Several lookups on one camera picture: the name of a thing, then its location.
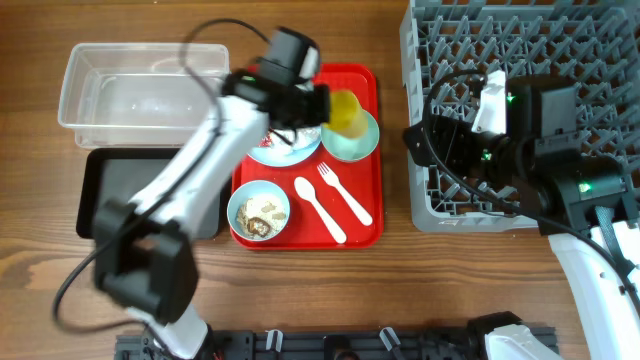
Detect white plastic spoon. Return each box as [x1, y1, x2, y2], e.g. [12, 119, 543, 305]
[294, 177, 347, 244]

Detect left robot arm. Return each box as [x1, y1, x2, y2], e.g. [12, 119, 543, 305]
[92, 70, 330, 359]

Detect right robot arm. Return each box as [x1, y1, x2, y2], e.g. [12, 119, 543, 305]
[403, 70, 639, 359]

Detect clear plastic storage bin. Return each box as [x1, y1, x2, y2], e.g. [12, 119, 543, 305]
[57, 43, 215, 149]

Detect red plastic tray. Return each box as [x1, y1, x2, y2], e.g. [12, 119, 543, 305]
[230, 63, 384, 250]

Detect red snack wrapper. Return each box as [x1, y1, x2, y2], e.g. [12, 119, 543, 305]
[258, 133, 273, 148]

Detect light blue plate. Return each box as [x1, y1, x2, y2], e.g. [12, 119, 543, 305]
[248, 127, 321, 167]

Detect white napkin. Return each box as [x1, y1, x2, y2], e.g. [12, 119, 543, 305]
[270, 127, 320, 154]

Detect yellow plastic cup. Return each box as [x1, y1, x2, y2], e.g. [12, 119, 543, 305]
[325, 90, 368, 139]

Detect mint green bowl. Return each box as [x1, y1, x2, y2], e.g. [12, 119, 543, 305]
[321, 111, 380, 163]

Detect white plastic fork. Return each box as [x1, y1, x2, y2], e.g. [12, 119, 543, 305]
[317, 162, 373, 226]

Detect black square bin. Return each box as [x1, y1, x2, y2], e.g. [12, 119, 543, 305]
[75, 147, 222, 240]

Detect light blue food bowl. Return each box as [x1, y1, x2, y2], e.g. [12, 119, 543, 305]
[227, 180, 291, 242]

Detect grey dishwasher rack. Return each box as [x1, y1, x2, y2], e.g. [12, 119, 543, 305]
[399, 0, 639, 232]

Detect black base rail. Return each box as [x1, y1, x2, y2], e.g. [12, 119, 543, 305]
[113, 328, 481, 360]

